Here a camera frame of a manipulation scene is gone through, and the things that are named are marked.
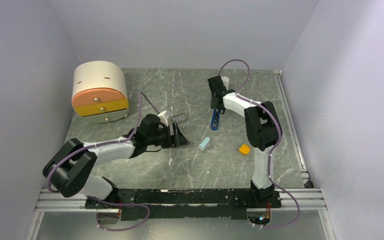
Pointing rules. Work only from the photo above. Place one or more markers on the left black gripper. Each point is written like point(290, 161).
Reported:
point(175, 140)

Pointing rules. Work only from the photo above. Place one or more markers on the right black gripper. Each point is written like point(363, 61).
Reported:
point(212, 105)

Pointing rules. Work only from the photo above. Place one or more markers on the staple tray with staples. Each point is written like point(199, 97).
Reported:
point(180, 118)

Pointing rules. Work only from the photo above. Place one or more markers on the blue stapler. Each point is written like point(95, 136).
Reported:
point(215, 120)

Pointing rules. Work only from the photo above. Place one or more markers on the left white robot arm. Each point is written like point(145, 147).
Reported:
point(69, 170)

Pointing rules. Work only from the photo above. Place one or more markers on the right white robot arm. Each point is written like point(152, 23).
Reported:
point(263, 131)

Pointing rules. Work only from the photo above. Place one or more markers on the light blue eraser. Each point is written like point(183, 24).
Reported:
point(204, 144)

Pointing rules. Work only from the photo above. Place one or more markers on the orange yellow block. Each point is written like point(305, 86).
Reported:
point(244, 149)

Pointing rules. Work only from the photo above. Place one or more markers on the beige drawer cabinet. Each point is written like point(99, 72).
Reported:
point(99, 93)

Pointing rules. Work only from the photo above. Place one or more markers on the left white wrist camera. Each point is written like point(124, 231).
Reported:
point(165, 117)

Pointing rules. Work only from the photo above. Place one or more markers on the aluminium side rail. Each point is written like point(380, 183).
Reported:
point(304, 174)

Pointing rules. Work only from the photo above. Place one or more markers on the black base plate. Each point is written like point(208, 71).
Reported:
point(234, 203)

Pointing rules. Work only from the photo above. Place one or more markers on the aluminium front rail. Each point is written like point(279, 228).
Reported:
point(309, 199)

